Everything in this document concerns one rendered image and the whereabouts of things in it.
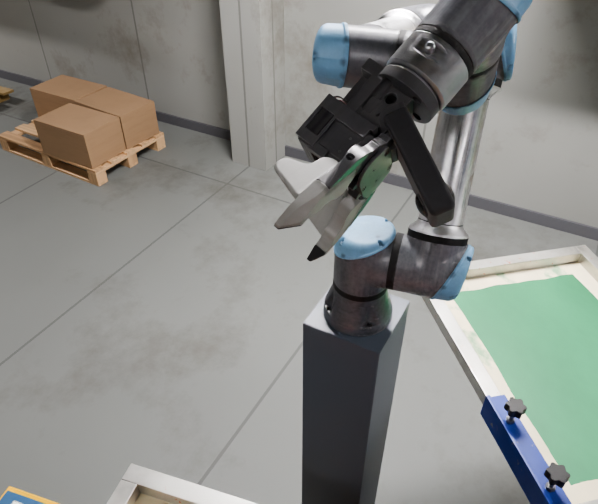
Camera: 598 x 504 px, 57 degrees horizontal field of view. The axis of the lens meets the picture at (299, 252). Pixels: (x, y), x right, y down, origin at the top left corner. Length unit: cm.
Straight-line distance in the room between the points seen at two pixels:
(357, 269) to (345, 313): 12
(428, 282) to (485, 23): 58
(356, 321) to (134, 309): 205
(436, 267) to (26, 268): 284
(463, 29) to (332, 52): 18
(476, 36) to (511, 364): 109
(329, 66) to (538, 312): 117
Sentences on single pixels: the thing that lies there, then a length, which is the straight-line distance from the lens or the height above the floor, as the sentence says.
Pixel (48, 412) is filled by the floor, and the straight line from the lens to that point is 276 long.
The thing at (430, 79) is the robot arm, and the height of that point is 187.
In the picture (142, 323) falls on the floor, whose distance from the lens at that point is 299.
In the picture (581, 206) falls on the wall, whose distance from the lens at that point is 378.
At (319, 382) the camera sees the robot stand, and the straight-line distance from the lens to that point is 132.
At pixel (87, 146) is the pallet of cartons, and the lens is 406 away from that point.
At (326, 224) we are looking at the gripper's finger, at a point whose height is 171.
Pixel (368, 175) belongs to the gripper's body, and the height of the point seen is 179.
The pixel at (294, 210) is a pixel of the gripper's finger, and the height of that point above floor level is 180.
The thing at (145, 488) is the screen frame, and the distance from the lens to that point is 127.
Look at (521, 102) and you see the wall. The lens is 355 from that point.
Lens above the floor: 206
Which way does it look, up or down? 39 degrees down
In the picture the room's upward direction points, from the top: straight up
